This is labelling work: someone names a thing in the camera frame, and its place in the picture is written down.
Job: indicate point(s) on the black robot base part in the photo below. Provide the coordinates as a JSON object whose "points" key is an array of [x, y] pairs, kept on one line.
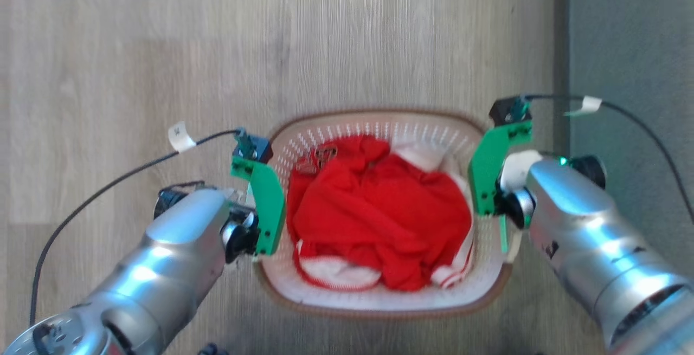
{"points": [[212, 350]]}

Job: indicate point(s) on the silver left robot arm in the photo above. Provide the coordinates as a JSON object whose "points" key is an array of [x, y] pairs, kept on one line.
{"points": [[162, 268]]}

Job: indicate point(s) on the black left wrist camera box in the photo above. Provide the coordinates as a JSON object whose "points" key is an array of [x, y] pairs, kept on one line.
{"points": [[255, 148]]}

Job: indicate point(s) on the red garment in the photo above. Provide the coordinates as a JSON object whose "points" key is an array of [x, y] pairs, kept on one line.
{"points": [[374, 219]]}

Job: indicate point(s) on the beige plastic laundry basket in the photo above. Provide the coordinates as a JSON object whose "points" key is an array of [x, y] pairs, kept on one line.
{"points": [[379, 303]]}

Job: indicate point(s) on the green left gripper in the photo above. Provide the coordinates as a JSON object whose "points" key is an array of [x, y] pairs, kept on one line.
{"points": [[268, 203]]}

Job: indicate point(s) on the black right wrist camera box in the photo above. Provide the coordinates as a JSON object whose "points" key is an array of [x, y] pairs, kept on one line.
{"points": [[509, 110]]}

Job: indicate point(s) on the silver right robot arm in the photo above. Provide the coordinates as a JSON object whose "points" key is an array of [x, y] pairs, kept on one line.
{"points": [[591, 236]]}

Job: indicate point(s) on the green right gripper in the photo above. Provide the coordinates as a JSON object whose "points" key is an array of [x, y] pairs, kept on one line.
{"points": [[488, 165]]}

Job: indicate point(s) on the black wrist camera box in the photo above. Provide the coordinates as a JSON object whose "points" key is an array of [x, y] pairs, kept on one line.
{"points": [[509, 110], [255, 148]]}

